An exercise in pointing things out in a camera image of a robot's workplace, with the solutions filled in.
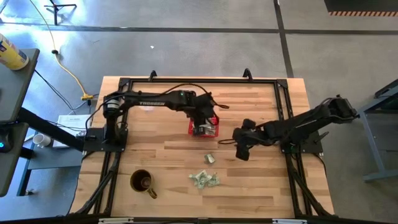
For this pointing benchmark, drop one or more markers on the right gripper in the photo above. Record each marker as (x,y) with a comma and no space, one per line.
(250,137)

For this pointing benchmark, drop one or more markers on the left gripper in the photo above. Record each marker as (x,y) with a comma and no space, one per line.
(202,115)

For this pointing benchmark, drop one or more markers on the green-white paper packet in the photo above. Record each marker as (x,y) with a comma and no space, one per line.
(214,180)
(210,158)
(212,128)
(201,182)
(193,176)

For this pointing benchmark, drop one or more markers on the red plastic basket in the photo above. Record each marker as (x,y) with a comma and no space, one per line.
(190,130)

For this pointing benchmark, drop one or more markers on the brown ceramic mug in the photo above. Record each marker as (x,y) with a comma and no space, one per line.
(136,183)

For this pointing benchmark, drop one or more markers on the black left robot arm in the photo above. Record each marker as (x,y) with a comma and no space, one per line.
(155,102)

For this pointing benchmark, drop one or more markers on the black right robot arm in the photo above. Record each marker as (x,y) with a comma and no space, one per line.
(298,124)

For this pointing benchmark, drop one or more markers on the clear plastic container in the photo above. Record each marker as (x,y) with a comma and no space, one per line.
(146,108)

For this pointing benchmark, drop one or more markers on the grey metal table legs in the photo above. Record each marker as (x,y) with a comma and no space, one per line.
(373,146)

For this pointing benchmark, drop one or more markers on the white mug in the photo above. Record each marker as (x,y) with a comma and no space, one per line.
(42,140)

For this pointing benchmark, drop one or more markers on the black hazard-striped mat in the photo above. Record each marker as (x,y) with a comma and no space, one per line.
(360,6)

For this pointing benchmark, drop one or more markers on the black tripod stand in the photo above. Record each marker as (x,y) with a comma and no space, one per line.
(56,9)

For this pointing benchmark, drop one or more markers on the grey side cart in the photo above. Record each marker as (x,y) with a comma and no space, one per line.
(15,87)

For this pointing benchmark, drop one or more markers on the black device with green light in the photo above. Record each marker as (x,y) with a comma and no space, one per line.
(4,143)

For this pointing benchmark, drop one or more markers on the yellow canister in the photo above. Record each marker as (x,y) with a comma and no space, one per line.
(11,53)

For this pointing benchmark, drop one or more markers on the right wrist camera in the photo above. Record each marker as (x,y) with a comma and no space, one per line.
(250,137)

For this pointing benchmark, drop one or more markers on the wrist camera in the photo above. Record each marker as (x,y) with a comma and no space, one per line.
(206,113)
(250,137)

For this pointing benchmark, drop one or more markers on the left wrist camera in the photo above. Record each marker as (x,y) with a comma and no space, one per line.
(206,113)

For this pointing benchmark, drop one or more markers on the black aluminium table frame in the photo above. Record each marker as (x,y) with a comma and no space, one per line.
(233,80)

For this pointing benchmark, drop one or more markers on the white bracket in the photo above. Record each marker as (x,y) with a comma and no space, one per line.
(115,220)
(289,221)

